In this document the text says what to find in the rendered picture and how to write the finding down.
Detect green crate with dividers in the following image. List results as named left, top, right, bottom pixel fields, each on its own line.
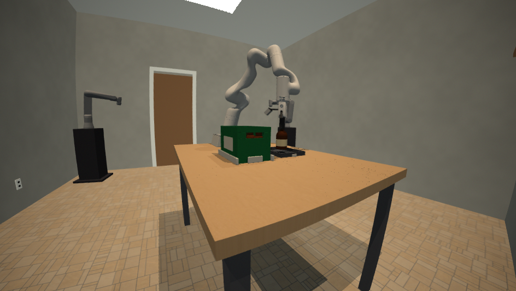
left=221, top=126, right=271, bottom=164

